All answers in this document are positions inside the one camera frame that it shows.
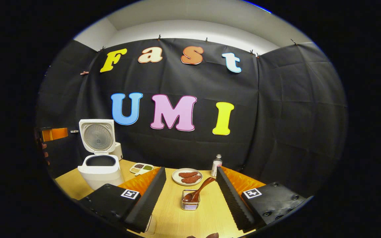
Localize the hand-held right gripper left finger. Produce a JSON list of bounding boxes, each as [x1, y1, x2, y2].
[[78, 167, 167, 233]]

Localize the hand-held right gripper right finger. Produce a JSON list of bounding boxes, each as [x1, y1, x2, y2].
[[216, 166, 307, 232]]

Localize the clear box of rice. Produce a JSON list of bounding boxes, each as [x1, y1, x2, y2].
[[144, 213, 158, 235]]

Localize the brown wooden spoon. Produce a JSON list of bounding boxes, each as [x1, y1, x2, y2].
[[182, 177, 216, 203]]

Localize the metal wire chopstick holder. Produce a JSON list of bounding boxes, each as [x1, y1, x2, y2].
[[181, 189, 200, 211]]

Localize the white rice cooker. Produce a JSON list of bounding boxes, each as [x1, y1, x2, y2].
[[78, 119, 125, 191]]

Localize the white divided grain dish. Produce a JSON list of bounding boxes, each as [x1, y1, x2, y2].
[[130, 163, 154, 176]]

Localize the white round plate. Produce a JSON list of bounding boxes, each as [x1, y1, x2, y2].
[[172, 168, 203, 186]]

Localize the small pink label bottle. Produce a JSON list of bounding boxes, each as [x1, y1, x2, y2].
[[211, 154, 223, 178]]

